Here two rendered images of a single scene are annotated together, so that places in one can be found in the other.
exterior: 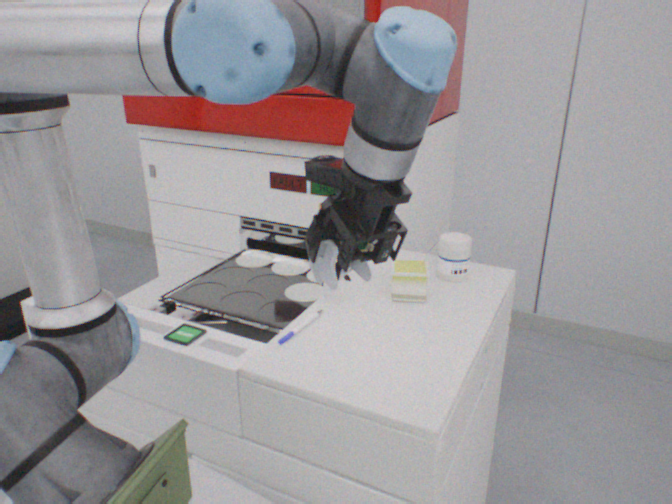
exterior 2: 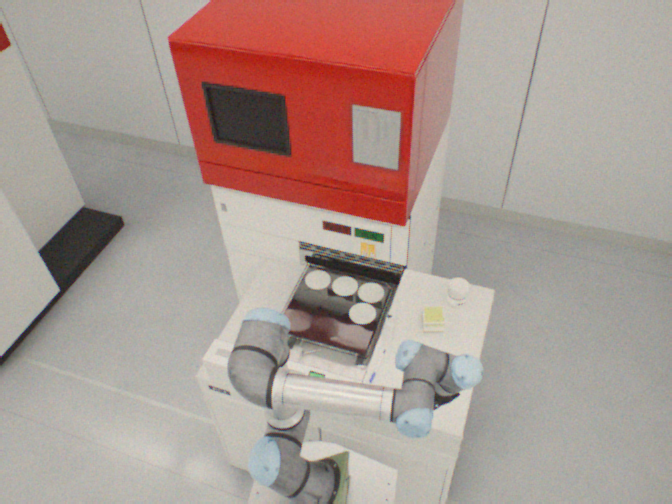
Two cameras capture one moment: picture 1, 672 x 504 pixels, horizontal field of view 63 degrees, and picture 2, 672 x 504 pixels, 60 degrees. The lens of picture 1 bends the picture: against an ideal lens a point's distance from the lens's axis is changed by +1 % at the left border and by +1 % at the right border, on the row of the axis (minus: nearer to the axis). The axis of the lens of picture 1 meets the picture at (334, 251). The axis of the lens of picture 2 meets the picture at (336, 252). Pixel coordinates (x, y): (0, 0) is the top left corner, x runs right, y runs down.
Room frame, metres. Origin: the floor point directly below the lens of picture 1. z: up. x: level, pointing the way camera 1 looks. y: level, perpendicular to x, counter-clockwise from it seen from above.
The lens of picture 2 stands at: (-0.18, 0.28, 2.64)
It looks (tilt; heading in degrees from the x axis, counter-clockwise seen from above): 46 degrees down; 355
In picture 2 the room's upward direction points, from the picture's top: 3 degrees counter-clockwise
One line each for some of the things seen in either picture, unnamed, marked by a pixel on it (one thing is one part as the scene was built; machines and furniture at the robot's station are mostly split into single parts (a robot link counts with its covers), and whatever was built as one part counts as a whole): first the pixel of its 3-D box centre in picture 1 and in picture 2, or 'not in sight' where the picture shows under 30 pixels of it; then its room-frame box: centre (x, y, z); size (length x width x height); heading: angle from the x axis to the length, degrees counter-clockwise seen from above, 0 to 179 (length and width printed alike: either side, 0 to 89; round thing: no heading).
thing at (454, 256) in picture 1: (454, 256); (457, 293); (1.13, -0.27, 1.01); 0.07 x 0.07 x 0.10
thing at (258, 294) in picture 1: (268, 284); (335, 306); (1.23, 0.17, 0.90); 0.34 x 0.34 x 0.01; 63
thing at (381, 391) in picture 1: (399, 341); (428, 354); (0.96, -0.13, 0.89); 0.62 x 0.35 x 0.14; 153
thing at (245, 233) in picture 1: (304, 254); (349, 267); (1.42, 0.08, 0.89); 0.44 x 0.02 x 0.10; 63
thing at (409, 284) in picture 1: (409, 280); (433, 320); (1.03, -0.16, 1.00); 0.07 x 0.07 x 0.07; 83
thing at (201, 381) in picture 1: (139, 351); (282, 381); (0.93, 0.39, 0.89); 0.55 x 0.09 x 0.14; 63
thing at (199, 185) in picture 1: (253, 202); (308, 234); (1.51, 0.24, 1.02); 0.82 x 0.03 x 0.40; 63
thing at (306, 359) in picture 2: not in sight; (315, 368); (0.98, 0.27, 0.87); 0.36 x 0.08 x 0.03; 63
